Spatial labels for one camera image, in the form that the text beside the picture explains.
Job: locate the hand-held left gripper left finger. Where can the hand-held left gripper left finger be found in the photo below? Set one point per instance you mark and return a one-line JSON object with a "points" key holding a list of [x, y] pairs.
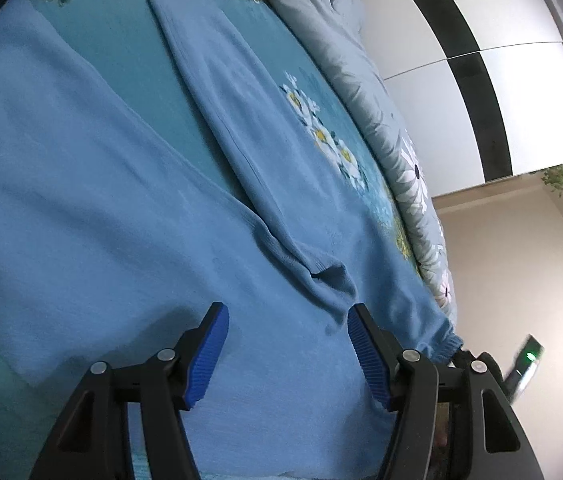
{"points": [[206, 360]]}

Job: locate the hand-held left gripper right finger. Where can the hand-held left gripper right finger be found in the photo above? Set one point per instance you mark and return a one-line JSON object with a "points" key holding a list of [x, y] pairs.
{"points": [[369, 360]]}

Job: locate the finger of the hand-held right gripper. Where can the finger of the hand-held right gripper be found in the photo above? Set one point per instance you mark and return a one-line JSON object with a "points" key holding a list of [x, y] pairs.
{"points": [[460, 357]]}

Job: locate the blue knit sweater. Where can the blue knit sweater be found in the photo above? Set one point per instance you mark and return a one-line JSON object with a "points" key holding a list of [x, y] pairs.
{"points": [[86, 210]]}

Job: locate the green potted plant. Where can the green potted plant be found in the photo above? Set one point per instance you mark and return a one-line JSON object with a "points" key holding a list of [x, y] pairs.
{"points": [[559, 179]]}

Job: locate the white wardrobe with black stripe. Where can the white wardrobe with black stripe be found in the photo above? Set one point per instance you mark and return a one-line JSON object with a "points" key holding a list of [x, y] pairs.
{"points": [[436, 85]]}

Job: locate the grey-blue daisy print duvet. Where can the grey-blue daisy print duvet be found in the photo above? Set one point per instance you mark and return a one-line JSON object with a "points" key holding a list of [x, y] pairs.
{"points": [[341, 60]]}

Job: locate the teal floral blanket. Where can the teal floral blanket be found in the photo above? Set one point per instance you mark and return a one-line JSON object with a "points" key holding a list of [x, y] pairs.
{"points": [[111, 35]]}

